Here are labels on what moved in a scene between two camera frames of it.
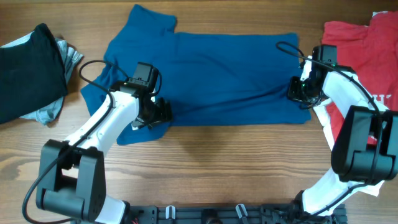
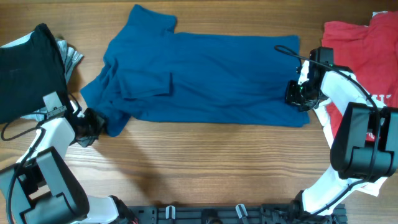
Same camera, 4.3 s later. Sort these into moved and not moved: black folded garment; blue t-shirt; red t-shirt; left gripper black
Moved: left gripper black
Not moved: red t-shirt; black folded garment; blue t-shirt
